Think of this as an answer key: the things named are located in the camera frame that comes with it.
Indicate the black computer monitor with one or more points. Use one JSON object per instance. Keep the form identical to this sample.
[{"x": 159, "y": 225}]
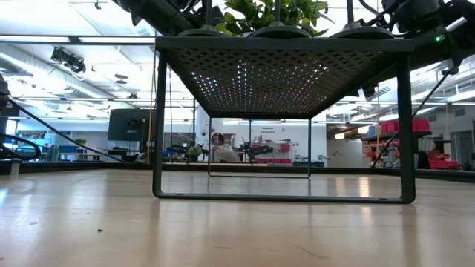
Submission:
[{"x": 126, "y": 126}]

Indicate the grey office chair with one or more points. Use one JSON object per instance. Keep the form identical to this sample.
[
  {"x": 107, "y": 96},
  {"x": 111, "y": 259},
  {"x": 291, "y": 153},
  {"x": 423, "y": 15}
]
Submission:
[{"x": 52, "y": 154}]

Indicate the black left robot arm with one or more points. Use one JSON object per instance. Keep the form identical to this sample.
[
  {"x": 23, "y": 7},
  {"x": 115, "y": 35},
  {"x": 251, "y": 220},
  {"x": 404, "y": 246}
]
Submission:
[{"x": 159, "y": 15}]

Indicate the distant leafy green plant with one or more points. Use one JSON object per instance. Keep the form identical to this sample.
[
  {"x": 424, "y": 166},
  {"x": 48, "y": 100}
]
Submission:
[{"x": 81, "y": 141}]

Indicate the black metal candlestick holder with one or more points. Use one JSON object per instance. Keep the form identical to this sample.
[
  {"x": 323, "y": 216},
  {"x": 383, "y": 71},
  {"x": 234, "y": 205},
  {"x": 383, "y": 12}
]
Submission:
[
  {"x": 278, "y": 31},
  {"x": 361, "y": 33}
]

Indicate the black security camera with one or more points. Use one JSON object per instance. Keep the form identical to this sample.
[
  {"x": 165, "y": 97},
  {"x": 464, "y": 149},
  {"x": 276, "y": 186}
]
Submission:
[{"x": 451, "y": 70}]

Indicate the black aluminium table frame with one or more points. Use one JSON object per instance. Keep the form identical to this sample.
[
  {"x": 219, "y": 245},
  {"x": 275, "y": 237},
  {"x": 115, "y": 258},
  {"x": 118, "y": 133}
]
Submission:
[{"x": 334, "y": 170}]

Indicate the person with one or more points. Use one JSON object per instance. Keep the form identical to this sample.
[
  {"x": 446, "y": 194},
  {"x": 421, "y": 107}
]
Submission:
[{"x": 217, "y": 140}]

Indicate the small green plant black pot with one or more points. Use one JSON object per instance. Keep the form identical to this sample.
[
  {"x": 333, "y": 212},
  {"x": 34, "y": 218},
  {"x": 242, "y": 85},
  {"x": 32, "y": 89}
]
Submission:
[{"x": 194, "y": 151}]

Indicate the white rack with red bins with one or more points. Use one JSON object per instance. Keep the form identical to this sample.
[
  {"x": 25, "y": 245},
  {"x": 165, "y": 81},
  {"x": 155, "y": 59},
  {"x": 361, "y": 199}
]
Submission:
[{"x": 285, "y": 147}]

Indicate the black ceiling-mounted camera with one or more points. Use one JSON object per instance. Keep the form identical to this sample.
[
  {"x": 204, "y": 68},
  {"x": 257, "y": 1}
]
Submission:
[{"x": 70, "y": 61}]

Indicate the shelving rack with red bins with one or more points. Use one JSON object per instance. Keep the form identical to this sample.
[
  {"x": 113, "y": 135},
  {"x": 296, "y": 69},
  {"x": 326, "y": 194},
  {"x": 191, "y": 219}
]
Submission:
[{"x": 387, "y": 127}]

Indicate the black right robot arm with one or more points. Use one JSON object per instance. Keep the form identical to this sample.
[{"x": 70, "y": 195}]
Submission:
[{"x": 419, "y": 15}]

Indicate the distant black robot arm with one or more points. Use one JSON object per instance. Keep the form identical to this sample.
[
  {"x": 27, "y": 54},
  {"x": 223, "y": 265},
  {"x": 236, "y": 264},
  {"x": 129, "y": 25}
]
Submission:
[
  {"x": 261, "y": 150},
  {"x": 182, "y": 149}
]

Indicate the grey overhead beam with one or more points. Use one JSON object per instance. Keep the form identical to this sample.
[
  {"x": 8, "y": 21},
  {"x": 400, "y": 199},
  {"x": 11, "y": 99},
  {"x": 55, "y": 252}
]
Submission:
[{"x": 74, "y": 40}]

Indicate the black perforated metal shelf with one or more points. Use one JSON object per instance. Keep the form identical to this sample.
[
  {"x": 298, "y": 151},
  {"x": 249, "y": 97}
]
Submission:
[{"x": 282, "y": 44}]

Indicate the green plant in white pot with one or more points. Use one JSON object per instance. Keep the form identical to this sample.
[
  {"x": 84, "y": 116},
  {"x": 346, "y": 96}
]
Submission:
[{"x": 256, "y": 16}]

